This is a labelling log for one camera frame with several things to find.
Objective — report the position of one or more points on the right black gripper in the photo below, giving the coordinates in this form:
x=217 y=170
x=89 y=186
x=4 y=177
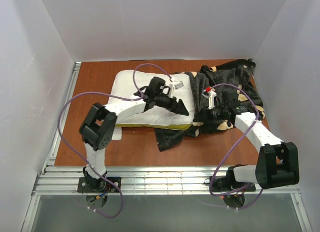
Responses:
x=207 y=113

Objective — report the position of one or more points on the black floral plush pillowcase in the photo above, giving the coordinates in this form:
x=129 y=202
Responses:
x=238 y=73

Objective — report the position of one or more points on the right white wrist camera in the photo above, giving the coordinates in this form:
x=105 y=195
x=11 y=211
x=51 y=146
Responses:
x=210 y=94

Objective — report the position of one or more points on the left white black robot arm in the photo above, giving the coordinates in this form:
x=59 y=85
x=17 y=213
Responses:
x=98 y=126

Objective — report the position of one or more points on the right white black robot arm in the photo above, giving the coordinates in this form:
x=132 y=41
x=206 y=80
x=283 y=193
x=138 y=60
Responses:
x=277 y=163

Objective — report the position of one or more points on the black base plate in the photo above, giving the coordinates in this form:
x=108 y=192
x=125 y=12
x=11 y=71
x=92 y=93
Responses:
x=96 y=186
x=222 y=184

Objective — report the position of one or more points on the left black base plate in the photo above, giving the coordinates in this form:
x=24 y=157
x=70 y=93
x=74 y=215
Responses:
x=96 y=186

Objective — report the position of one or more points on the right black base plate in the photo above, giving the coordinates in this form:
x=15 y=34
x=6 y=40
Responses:
x=222 y=184

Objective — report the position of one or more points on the white pillow with yellow edge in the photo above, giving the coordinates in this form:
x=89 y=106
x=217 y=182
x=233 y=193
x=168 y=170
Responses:
x=156 y=117

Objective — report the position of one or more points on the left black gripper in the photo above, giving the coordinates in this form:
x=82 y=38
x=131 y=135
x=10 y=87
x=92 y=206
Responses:
x=173 y=103

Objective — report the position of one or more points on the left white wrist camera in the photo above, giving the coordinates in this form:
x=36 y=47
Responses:
x=172 y=86

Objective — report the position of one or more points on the aluminium rail frame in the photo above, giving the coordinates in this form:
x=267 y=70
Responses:
x=166 y=198

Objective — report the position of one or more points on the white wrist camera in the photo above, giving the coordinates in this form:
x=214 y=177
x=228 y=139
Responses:
x=172 y=86
x=210 y=94

